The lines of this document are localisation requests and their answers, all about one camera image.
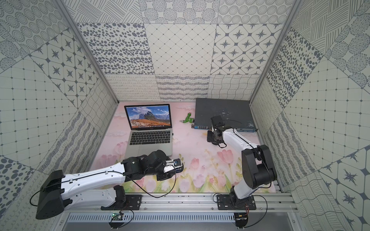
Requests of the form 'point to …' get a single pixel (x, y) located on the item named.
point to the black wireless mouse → (178, 165)
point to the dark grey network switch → (235, 113)
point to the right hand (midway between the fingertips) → (212, 139)
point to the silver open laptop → (151, 130)
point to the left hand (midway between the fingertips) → (172, 162)
